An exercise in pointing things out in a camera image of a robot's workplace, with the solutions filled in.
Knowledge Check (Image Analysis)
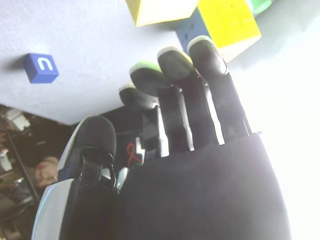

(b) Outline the yellow cube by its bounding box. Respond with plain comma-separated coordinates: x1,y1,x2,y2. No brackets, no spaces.
124,0,200,28

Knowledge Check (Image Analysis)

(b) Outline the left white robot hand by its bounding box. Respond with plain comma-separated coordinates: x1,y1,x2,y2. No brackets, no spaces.
31,35,293,240

